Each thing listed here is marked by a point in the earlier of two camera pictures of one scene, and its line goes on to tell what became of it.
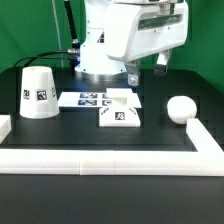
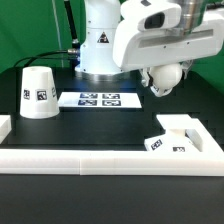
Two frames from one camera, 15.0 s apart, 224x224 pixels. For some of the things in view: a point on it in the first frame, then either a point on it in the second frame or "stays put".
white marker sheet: [98, 100] stays put
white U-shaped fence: [207, 160] stays put
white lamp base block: [123, 110] → [175, 140]
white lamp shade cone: [39, 98] stays put
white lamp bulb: [180, 108] → [165, 78]
